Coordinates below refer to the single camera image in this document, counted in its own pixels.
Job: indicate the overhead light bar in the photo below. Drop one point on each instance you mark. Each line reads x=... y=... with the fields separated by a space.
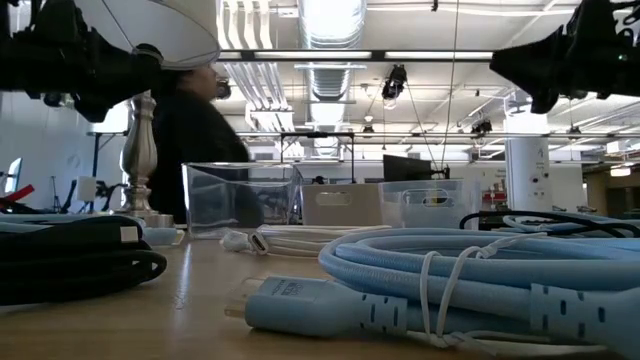
x=377 y=55

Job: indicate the black ceiling spotlight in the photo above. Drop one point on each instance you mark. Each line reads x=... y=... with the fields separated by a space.
x=395 y=82

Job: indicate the person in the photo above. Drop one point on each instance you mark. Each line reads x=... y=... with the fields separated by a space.
x=195 y=140

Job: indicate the white opaque plastic bin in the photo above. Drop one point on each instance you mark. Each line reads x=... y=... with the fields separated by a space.
x=350 y=210

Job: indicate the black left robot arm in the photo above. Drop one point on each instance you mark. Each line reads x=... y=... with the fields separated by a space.
x=50 y=15

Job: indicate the black metal frame stand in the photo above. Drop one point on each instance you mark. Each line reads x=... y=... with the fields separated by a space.
x=317 y=134

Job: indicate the clear plastic bin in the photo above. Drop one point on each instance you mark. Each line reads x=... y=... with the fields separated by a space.
x=225 y=200

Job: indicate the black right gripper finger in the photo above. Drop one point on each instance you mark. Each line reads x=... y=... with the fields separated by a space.
x=540 y=62
x=545 y=100

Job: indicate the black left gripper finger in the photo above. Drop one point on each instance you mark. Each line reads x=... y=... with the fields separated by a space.
x=130 y=70
x=100 y=107

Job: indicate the white round pillar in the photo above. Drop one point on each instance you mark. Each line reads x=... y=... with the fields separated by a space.
x=527 y=170

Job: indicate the small white box on stand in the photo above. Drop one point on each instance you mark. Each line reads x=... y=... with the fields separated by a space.
x=86 y=189

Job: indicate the black monitor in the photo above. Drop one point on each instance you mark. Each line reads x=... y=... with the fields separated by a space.
x=407 y=169

